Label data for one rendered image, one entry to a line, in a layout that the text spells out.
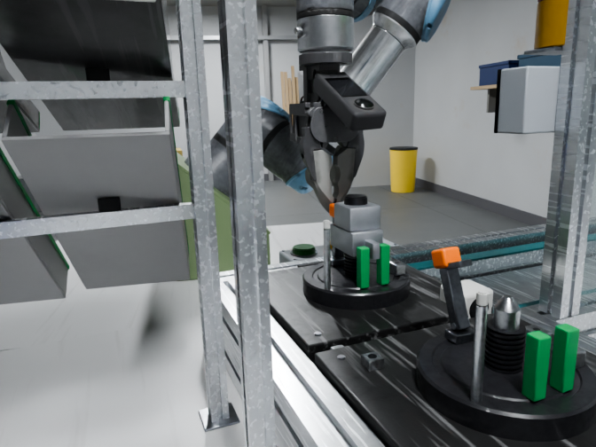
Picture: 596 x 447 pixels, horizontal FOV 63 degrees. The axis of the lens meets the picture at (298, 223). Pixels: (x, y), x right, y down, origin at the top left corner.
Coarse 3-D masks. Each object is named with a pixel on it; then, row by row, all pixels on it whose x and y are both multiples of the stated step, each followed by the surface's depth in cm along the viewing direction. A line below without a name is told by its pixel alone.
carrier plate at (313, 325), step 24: (288, 288) 65; (432, 288) 63; (288, 312) 57; (312, 312) 57; (336, 312) 56; (360, 312) 56; (384, 312) 56; (408, 312) 56; (432, 312) 56; (312, 336) 51; (336, 336) 50; (360, 336) 51; (384, 336) 52; (312, 360) 49
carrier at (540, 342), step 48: (432, 336) 50; (480, 336) 34; (528, 336) 35; (576, 336) 35; (336, 384) 43; (384, 384) 41; (432, 384) 38; (480, 384) 35; (528, 384) 35; (576, 384) 37; (384, 432) 36; (432, 432) 35; (480, 432) 35; (528, 432) 34; (576, 432) 34
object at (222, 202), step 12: (180, 156) 116; (180, 168) 97; (180, 180) 97; (216, 192) 99; (216, 204) 100; (228, 204) 100; (216, 216) 100; (228, 216) 101; (192, 228) 100; (216, 228) 101; (228, 228) 101; (192, 240) 100; (228, 240) 102; (192, 252) 101; (228, 252) 102; (192, 264) 101; (228, 264) 103; (192, 276) 102
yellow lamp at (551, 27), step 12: (552, 0) 51; (564, 0) 50; (540, 12) 52; (552, 12) 51; (564, 12) 50; (540, 24) 52; (552, 24) 51; (564, 24) 51; (540, 36) 52; (552, 36) 51; (564, 36) 51; (540, 48) 53
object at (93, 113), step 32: (0, 0) 34; (32, 0) 34; (64, 0) 35; (96, 0) 35; (160, 0) 36; (0, 32) 37; (32, 32) 38; (64, 32) 38; (96, 32) 38; (128, 32) 39; (160, 32) 39; (32, 64) 42; (64, 64) 42; (96, 64) 43; (128, 64) 43; (160, 64) 44; (64, 128) 55; (96, 128) 55; (128, 128) 56
